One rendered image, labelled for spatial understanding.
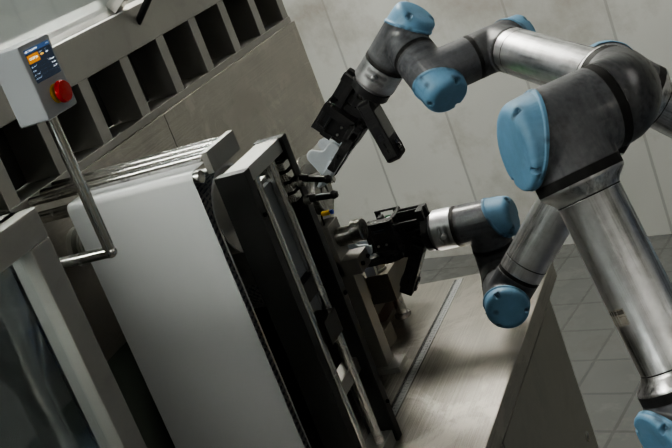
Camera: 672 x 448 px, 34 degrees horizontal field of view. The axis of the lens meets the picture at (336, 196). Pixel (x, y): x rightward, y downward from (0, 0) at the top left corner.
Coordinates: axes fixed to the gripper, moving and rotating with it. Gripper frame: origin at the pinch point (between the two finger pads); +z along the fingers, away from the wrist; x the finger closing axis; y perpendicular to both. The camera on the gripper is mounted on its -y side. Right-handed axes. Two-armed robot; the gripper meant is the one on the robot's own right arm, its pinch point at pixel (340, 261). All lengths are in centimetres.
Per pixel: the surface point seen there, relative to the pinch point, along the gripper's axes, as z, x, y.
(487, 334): -24.1, 2.7, -19.0
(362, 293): -7.1, 10.6, -2.7
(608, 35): -18, -236, -26
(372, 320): -7.1, 10.8, -8.3
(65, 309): -26, 104, 42
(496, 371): -28.8, 16.9, -19.0
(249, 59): 30, -53, 34
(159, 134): 30.0, -5.3, 32.2
